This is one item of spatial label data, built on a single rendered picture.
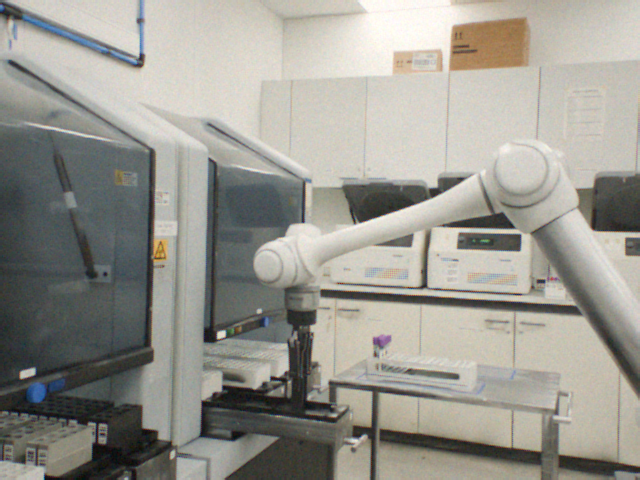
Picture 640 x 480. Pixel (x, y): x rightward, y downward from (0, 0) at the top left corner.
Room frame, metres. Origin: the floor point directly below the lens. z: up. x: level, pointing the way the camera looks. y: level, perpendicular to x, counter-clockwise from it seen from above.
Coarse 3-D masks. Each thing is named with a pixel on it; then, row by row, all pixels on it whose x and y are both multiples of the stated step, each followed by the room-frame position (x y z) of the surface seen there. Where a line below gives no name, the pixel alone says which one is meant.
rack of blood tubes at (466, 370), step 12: (372, 360) 1.92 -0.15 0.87; (384, 360) 1.91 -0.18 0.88; (396, 360) 1.90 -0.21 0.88; (408, 360) 1.90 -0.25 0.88; (420, 360) 1.91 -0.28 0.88; (432, 360) 1.91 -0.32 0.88; (444, 360) 1.92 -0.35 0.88; (456, 360) 1.93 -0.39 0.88; (372, 372) 1.92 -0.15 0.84; (384, 372) 1.91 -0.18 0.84; (396, 372) 1.91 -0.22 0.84; (408, 372) 1.92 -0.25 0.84; (420, 372) 1.97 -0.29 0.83; (432, 372) 1.95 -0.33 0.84; (444, 372) 1.94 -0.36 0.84; (468, 372) 1.82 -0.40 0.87; (432, 384) 1.86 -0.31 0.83; (444, 384) 1.84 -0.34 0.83; (456, 384) 1.83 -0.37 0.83; (468, 384) 1.82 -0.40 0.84
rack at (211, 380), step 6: (204, 372) 1.75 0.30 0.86; (210, 372) 1.75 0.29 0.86; (216, 372) 1.76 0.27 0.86; (222, 372) 1.76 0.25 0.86; (204, 378) 1.68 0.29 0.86; (210, 378) 1.70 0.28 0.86; (216, 378) 1.73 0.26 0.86; (204, 384) 1.67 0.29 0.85; (210, 384) 1.70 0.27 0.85; (216, 384) 1.73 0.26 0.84; (204, 390) 1.67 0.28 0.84; (210, 390) 1.70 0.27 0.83; (216, 390) 1.73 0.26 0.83; (204, 396) 1.67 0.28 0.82
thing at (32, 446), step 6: (66, 426) 1.23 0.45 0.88; (72, 426) 1.24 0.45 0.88; (78, 426) 1.23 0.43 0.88; (54, 432) 1.20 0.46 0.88; (60, 432) 1.20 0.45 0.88; (36, 438) 1.16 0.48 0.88; (42, 438) 1.16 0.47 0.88; (48, 438) 1.16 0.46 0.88; (30, 444) 1.14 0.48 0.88; (36, 444) 1.14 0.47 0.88; (30, 450) 1.14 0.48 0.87; (36, 450) 1.14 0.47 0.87; (30, 456) 1.14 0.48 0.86; (36, 456) 1.14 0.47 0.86; (30, 462) 1.14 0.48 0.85; (36, 462) 1.14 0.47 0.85
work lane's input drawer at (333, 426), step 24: (216, 408) 1.64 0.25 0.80; (240, 408) 1.62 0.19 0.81; (264, 408) 1.60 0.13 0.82; (288, 408) 1.66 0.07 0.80; (312, 408) 1.66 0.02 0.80; (336, 408) 1.62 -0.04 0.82; (264, 432) 1.59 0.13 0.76; (288, 432) 1.57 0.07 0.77; (312, 432) 1.55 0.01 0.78; (336, 432) 1.54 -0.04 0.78
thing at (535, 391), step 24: (336, 384) 1.90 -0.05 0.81; (360, 384) 1.87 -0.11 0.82; (384, 384) 1.86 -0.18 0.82; (408, 384) 1.87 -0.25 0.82; (480, 384) 1.91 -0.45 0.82; (504, 384) 1.92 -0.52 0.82; (528, 384) 1.93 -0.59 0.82; (552, 384) 1.94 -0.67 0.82; (504, 408) 1.73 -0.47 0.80; (528, 408) 1.71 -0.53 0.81; (552, 408) 1.69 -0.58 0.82; (552, 432) 1.71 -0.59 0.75; (336, 456) 1.91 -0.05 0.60; (552, 456) 1.70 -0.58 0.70
